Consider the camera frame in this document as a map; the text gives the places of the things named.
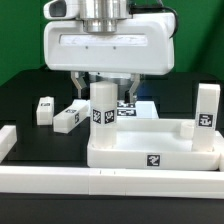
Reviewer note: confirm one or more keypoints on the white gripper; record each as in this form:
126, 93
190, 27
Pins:
142, 44

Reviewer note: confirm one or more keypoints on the white desk top panel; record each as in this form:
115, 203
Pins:
155, 144

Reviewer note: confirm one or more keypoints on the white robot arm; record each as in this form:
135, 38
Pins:
102, 16

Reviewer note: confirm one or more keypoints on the fiducial marker sheet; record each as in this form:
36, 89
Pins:
139, 109

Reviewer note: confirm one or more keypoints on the white U-shaped obstacle fence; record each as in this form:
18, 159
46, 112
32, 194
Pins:
94, 181

